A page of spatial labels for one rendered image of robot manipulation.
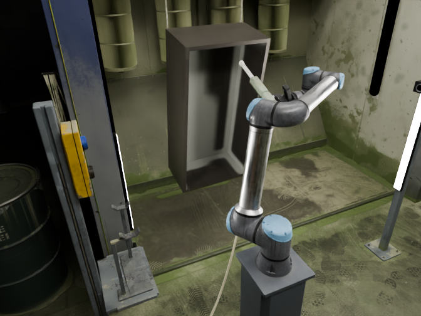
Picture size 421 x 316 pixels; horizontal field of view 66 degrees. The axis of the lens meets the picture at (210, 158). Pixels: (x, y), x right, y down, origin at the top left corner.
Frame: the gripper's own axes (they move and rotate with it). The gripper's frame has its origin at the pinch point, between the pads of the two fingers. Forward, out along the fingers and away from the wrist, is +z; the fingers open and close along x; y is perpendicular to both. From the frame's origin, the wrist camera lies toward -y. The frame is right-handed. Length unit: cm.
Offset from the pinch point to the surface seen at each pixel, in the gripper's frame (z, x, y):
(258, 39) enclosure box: -16.5, 44.5, -12.2
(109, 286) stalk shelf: 103, -60, 36
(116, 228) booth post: 94, -17, 63
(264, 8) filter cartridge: -101, 168, 29
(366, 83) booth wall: -184, 72, 70
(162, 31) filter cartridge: 10, 162, 42
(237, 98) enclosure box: -24, 65, 52
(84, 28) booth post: 89, 24, -39
